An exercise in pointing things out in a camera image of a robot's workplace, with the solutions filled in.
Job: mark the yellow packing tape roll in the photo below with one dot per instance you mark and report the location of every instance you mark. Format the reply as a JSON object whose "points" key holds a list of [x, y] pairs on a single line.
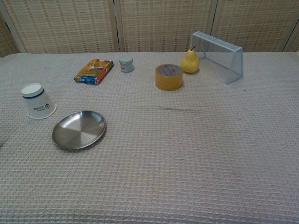
{"points": [[168, 79]]}

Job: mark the small white jar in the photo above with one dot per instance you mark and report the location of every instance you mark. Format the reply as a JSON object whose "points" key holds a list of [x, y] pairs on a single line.
{"points": [[126, 64]]}

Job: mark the woven folding screen panel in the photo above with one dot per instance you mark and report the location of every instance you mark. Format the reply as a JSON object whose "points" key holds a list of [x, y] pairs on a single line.
{"points": [[65, 25], [257, 21], [294, 42], [163, 23], [7, 39]]}

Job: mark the colourful flat cardboard box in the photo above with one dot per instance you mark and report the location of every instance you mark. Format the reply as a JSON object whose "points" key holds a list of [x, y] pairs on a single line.
{"points": [[94, 71]]}

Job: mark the round steel plate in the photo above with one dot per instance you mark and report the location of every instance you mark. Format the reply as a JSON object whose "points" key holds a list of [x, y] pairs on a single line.
{"points": [[79, 130]]}

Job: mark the beige waffle weave tablecloth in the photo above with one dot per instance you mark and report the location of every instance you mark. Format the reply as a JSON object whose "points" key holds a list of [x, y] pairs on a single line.
{"points": [[163, 151]]}

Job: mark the white paper cup blue print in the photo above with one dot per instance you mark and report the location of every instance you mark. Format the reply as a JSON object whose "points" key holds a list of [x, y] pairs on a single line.
{"points": [[38, 102]]}

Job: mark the yellow pear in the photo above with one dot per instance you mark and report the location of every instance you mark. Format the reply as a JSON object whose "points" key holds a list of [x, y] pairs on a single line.
{"points": [[190, 63]]}

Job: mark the small grey goal frame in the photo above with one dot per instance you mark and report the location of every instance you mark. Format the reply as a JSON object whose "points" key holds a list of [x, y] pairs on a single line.
{"points": [[234, 63]]}

